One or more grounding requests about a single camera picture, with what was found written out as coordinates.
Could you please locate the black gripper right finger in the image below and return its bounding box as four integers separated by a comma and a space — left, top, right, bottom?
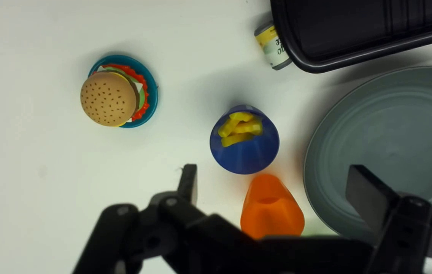
346, 163, 432, 274

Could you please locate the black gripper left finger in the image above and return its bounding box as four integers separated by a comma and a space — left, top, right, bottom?
72, 163, 244, 274

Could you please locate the blue plastic cup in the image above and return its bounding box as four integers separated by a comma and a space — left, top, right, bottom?
209, 105, 282, 175

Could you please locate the yellow toy potato fry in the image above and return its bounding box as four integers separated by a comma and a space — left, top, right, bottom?
221, 132, 256, 149
229, 111, 259, 126
220, 120, 265, 137

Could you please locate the grey-green round plate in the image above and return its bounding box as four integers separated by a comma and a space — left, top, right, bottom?
303, 65, 432, 243

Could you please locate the orange plastic cup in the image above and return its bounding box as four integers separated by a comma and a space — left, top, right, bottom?
239, 172, 306, 240

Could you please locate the small blue toy plate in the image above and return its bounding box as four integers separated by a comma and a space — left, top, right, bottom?
87, 53, 160, 129

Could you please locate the toy hamburger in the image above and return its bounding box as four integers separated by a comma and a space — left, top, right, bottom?
80, 64, 153, 128

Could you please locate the black rectangular tray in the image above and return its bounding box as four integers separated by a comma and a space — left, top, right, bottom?
270, 0, 432, 74

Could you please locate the small can yellow label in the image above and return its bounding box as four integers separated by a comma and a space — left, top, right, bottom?
255, 23, 294, 71

